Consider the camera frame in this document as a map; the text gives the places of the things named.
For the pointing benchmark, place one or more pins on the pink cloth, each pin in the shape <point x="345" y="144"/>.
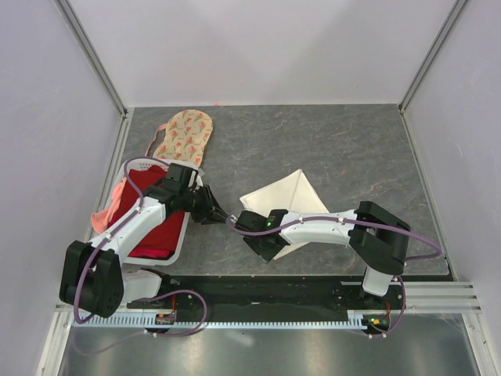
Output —
<point x="101" y="219"/>

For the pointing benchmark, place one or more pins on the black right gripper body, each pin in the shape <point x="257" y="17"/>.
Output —
<point x="264" y="252"/>

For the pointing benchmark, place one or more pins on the white plastic basket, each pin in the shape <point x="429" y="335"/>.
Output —
<point x="176" y="250"/>

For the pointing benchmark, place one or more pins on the white slotted cable duct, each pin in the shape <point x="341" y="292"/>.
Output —
<point x="354" y="321"/>

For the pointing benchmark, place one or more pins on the floral beige eye mask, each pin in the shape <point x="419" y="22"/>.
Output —
<point x="183" y="137"/>

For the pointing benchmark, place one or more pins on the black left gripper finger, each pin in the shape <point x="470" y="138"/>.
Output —
<point x="216" y="210"/>
<point x="215" y="219"/>

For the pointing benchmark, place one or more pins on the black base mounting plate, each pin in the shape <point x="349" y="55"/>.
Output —
<point x="337" y="293"/>

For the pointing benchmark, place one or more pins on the red cloth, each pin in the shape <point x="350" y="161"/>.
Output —
<point x="160" y="242"/>

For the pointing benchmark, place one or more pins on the white cloth napkin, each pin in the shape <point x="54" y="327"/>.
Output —
<point x="293" y="193"/>

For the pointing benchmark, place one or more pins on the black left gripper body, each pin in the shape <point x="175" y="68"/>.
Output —
<point x="201" y="204"/>

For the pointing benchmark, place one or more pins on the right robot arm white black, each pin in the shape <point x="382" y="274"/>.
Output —
<point x="373" y="233"/>

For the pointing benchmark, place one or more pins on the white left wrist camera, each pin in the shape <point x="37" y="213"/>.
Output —
<point x="196" y="179"/>

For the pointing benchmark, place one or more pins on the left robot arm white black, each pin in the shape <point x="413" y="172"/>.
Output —
<point x="93" y="280"/>

